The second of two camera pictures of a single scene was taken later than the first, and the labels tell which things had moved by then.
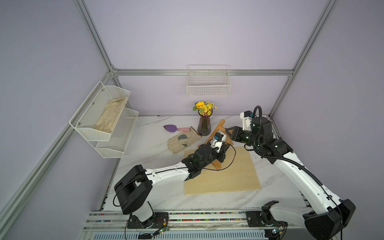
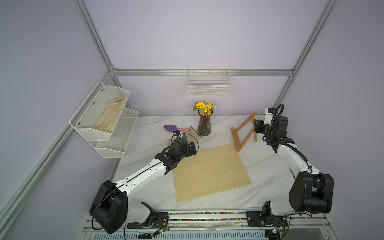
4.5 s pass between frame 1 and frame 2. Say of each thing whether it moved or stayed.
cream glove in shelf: stayed
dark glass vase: stayed
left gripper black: moved
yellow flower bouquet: stayed
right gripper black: moved
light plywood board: moved
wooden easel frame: moved
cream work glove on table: stayed
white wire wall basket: stayed
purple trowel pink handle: stayed
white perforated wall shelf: stayed
